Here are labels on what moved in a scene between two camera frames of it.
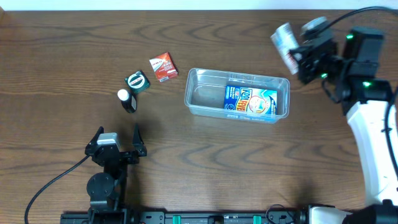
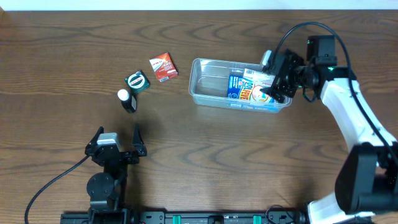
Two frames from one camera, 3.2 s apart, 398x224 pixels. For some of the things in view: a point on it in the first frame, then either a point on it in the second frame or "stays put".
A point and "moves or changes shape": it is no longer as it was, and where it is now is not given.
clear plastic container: [236, 96] moves or changes shape
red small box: [163, 66] stays put
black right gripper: [307, 56] → [282, 84]
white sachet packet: [285, 40] → [259, 76]
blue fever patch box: [250, 99] moves or changes shape
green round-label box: [137, 82] stays put
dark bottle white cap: [129, 101] stays put
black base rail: [125, 217] stays put
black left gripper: [140, 151] stays put
